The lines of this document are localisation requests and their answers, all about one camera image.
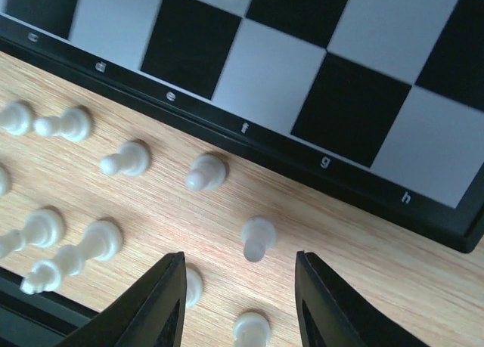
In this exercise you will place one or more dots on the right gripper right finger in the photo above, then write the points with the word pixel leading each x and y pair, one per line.
pixel 332 313

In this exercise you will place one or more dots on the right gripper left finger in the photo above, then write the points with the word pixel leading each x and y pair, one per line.
pixel 150 313

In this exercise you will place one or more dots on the white pawn off board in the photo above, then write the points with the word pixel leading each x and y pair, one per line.
pixel 258 235
pixel 207 172

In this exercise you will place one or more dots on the black and white chessboard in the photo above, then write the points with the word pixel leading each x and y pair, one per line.
pixel 378 103

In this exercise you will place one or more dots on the black aluminium frame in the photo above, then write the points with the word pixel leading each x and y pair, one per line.
pixel 43 319

